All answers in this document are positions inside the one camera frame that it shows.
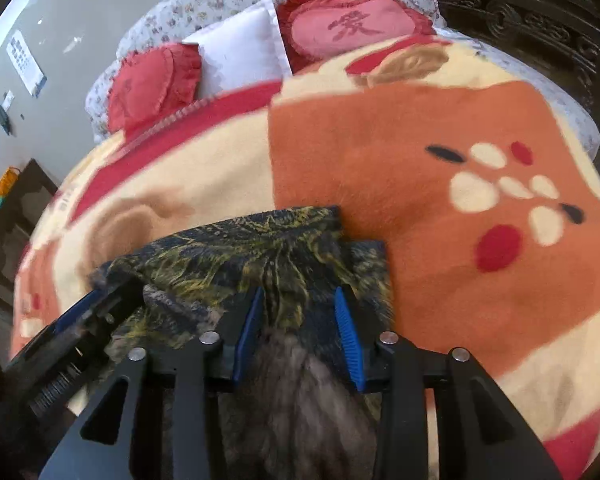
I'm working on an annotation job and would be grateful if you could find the white square pillow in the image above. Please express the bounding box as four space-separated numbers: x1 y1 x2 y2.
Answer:
182 0 292 99

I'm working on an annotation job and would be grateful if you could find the red heart pillow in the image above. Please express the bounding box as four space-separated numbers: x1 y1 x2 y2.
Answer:
107 44 202 132
276 0 434 73

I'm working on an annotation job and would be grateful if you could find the right red heart pillow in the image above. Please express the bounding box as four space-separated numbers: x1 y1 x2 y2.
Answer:
276 0 434 73

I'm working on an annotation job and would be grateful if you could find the orange basket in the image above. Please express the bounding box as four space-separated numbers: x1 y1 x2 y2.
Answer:
0 166 20 198

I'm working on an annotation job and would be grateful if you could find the dark wooden side table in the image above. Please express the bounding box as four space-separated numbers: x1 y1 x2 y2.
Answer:
0 158 57 315

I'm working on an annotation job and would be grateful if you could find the carved dark wooden cabinet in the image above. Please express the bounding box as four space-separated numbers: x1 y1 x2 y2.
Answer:
438 0 600 173

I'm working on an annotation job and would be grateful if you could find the dark floral patterned shirt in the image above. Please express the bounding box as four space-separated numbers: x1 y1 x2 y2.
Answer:
88 207 392 479

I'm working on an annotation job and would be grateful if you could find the left red heart pillow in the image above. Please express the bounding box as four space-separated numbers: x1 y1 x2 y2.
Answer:
107 44 202 132

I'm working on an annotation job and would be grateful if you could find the floral bed sheet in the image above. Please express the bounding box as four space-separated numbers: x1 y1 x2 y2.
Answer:
434 27 600 160

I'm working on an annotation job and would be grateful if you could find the eye chart wall poster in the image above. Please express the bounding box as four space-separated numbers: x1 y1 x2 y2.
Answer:
6 30 46 98

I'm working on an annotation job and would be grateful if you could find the orange red patchwork blanket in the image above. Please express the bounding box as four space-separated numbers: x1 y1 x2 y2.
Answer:
12 37 600 479

